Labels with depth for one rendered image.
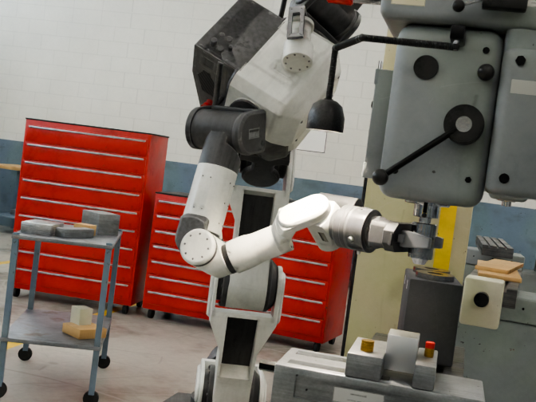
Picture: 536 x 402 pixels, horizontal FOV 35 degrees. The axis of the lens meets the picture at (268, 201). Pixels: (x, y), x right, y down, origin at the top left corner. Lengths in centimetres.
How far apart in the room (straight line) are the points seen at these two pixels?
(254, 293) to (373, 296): 122
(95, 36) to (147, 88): 104
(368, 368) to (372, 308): 199
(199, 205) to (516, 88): 70
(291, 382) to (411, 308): 57
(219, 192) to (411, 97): 49
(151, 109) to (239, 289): 931
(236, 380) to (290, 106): 84
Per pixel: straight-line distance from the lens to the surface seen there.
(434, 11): 156
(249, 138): 185
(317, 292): 625
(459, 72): 156
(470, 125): 152
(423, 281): 195
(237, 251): 176
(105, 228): 478
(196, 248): 177
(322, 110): 162
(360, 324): 344
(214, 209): 181
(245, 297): 226
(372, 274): 341
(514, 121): 153
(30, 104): 1226
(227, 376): 238
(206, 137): 187
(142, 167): 672
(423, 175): 155
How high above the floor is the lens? 135
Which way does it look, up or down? 3 degrees down
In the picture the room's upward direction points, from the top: 7 degrees clockwise
